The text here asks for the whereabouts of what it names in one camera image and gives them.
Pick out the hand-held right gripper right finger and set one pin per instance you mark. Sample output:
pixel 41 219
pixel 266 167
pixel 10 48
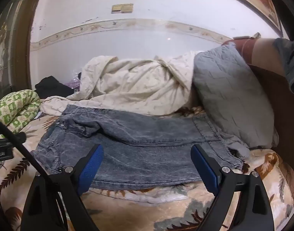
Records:
pixel 206 168

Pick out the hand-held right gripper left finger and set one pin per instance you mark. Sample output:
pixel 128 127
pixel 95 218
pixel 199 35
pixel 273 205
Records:
pixel 89 168

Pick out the grey-blue denim pants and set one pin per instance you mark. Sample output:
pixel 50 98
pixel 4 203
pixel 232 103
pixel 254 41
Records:
pixel 149 149

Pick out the green patterned blanket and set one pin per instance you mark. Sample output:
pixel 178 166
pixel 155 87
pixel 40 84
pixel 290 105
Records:
pixel 14 110

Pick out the leaf-printed bed sheet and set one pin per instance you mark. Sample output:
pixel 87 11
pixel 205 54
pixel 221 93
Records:
pixel 161 209

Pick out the grey quilted pillow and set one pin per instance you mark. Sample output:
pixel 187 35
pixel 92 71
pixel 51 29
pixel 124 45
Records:
pixel 228 96

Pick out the black cloth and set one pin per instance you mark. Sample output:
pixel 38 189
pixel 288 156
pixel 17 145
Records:
pixel 50 85

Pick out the purple plastic bag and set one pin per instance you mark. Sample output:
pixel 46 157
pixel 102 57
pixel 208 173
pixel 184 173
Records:
pixel 73 84

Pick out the brown headboard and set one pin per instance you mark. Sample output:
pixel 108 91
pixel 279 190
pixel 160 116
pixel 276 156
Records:
pixel 281 115

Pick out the cream patterned duvet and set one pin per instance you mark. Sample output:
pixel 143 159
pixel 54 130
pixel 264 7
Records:
pixel 137 84

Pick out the brown door with glass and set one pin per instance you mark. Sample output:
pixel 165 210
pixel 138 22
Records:
pixel 7 41

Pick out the beige wall switch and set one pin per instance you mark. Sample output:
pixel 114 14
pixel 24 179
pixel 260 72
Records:
pixel 122 8

